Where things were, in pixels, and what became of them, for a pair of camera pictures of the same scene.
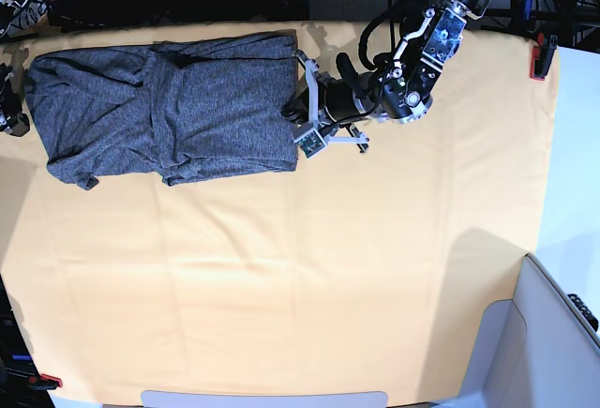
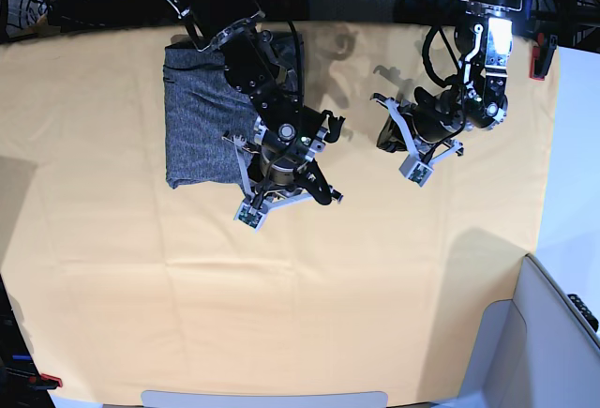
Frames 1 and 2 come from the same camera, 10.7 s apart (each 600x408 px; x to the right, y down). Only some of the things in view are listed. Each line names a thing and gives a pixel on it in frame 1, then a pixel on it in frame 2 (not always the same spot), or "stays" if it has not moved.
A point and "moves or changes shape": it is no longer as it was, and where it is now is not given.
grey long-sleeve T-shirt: [182, 110] moves or changes shape
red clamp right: [542, 55] stays
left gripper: [11, 103] -> [273, 170]
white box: [533, 350] stays
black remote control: [585, 310] stays
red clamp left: [45, 382] stays
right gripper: [355, 98] -> [434, 118]
